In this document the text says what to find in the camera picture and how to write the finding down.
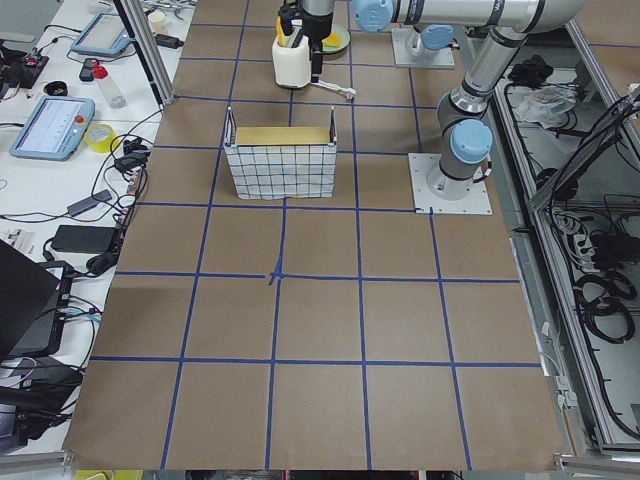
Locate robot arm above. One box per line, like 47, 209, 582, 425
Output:
353, 0, 583, 164

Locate small black bowl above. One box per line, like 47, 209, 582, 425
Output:
43, 81, 68, 97

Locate wire basket with checked liner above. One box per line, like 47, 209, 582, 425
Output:
224, 108, 338, 200

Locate far teach pendant tablet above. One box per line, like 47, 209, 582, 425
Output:
70, 13, 131, 58

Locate black laptop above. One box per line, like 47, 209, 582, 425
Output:
1, 242, 72, 360

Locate white two-slot toaster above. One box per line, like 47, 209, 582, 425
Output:
272, 34, 311, 89

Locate yellow tape roll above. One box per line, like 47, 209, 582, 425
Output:
84, 123, 119, 153

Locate light green plate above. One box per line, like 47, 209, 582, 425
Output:
322, 24, 351, 55

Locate coiled black cables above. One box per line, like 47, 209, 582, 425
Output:
572, 269, 637, 346

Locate near teach pendant tablet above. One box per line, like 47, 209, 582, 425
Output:
9, 96, 95, 161

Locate paper cup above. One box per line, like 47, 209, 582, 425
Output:
147, 10, 168, 35

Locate white toaster power cable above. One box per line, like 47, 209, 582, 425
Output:
305, 78, 358, 99

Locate wooden board in basket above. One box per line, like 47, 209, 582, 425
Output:
235, 126, 335, 146

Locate clear bottle with red cap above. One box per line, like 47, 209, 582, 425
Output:
92, 60, 127, 109

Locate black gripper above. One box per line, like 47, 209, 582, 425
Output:
278, 0, 334, 83

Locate teach pendant tablet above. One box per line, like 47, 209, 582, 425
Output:
9, 96, 95, 161
70, 13, 131, 58

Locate aluminium frame post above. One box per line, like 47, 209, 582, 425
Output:
114, 0, 175, 108

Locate toast piece on plate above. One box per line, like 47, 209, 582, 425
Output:
322, 31, 343, 51

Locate bread slice in toaster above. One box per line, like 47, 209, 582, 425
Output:
275, 17, 293, 48

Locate white crumpled cloth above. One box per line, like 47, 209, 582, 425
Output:
514, 86, 577, 129

